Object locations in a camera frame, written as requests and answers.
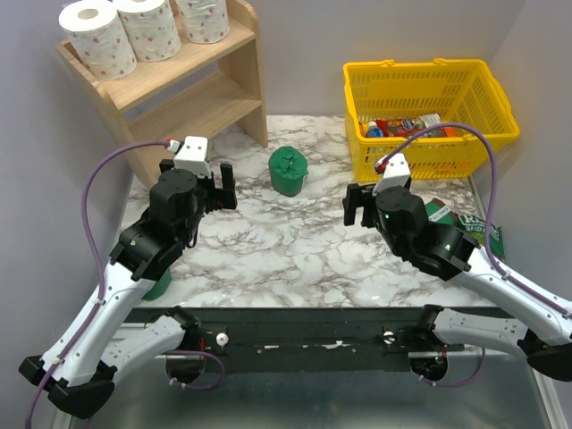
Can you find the green wrapped toilet paper roll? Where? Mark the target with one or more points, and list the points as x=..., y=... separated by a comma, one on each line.
x=288, y=170

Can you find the light wooden two-tier shelf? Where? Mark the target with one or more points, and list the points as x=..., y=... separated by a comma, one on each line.
x=234, y=94

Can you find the red snack packet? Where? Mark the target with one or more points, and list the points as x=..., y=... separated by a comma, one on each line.
x=403, y=127

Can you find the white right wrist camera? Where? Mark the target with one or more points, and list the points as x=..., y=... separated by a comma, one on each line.
x=394, y=171

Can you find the green brown paper roll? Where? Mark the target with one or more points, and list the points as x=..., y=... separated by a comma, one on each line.
x=439, y=212
x=160, y=287

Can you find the white floral toilet paper roll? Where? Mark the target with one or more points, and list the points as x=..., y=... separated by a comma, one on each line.
x=95, y=31
x=151, y=28
x=204, y=21

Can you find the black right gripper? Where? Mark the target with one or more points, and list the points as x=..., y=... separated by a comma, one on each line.
x=358, y=195

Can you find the green chips bag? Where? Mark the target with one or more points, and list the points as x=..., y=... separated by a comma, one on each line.
x=476, y=227

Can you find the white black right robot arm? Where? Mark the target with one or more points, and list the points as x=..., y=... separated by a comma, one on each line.
x=537, y=326

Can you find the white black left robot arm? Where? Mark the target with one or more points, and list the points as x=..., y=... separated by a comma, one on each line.
x=80, y=372

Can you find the orange snack packet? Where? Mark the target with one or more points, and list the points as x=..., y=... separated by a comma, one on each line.
x=449, y=132

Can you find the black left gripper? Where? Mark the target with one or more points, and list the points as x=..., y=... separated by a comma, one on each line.
x=224, y=197

